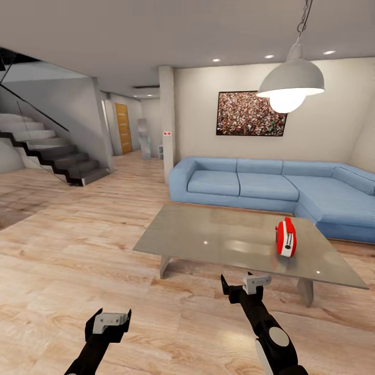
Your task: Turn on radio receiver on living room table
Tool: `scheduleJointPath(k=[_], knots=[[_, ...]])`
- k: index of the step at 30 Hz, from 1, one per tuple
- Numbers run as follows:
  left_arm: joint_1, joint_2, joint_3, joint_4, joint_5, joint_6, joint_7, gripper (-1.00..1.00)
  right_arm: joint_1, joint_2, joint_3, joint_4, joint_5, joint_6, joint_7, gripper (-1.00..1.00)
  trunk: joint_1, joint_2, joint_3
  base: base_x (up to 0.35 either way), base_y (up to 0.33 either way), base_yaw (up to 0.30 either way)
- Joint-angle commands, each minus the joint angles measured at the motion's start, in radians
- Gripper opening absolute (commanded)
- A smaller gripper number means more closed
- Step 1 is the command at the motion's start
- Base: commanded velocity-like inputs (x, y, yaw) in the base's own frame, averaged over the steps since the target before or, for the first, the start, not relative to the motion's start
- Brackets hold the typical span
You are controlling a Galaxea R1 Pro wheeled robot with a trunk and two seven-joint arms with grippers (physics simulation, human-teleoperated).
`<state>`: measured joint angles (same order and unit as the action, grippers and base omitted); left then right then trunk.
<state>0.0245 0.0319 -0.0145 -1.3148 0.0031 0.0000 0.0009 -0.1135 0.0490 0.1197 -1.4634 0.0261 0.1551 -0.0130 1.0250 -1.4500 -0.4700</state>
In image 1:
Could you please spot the picture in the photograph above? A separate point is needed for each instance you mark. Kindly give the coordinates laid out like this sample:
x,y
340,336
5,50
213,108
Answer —
x,y
244,113

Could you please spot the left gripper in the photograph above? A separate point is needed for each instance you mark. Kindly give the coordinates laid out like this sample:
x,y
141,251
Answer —
x,y
112,334

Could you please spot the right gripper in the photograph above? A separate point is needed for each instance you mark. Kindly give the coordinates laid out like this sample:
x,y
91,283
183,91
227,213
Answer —
x,y
238,295

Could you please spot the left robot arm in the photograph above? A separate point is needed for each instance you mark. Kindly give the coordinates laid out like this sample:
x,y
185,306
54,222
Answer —
x,y
101,330

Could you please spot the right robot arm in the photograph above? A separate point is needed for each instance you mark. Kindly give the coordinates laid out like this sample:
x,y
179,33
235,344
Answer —
x,y
274,347

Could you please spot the standing mirror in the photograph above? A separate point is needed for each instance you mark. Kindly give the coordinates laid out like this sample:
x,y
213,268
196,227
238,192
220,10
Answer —
x,y
144,139

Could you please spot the room light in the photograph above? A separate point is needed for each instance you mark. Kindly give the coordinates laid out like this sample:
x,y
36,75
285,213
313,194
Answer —
x,y
295,73

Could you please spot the radio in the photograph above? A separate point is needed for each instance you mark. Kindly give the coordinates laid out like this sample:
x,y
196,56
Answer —
x,y
286,238

